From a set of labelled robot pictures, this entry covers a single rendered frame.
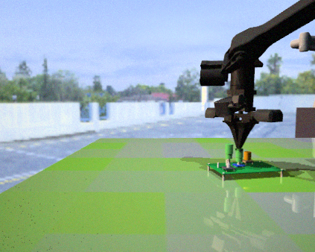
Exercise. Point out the green circuit board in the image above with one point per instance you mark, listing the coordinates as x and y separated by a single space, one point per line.
249 165

